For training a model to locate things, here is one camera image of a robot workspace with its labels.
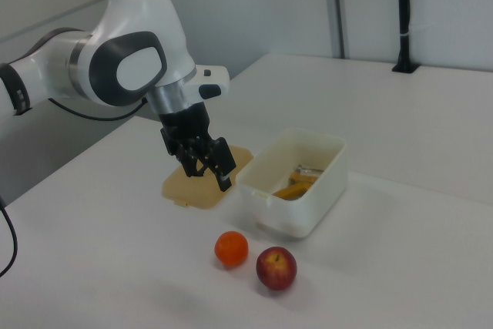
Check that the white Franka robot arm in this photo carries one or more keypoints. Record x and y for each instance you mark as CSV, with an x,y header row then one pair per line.
x,y
135,28

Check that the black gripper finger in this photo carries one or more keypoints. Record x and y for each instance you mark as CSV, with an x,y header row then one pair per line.
x,y
223,159
190,161

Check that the red toy apple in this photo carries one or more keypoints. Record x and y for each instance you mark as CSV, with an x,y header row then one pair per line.
x,y
276,269

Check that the white plastic container box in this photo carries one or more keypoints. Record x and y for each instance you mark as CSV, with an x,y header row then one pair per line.
x,y
300,209

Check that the orange toy fruit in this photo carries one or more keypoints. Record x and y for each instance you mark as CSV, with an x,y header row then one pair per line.
x,y
231,249

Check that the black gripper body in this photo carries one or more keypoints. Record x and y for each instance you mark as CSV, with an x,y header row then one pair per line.
x,y
185,125

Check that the beige plastic container lid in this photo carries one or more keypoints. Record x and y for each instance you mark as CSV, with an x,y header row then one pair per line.
x,y
192,190

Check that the black pole with base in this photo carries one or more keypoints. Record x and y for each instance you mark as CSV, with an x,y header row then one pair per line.
x,y
403,17

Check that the grey partition post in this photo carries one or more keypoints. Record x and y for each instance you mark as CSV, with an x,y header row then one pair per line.
x,y
338,5

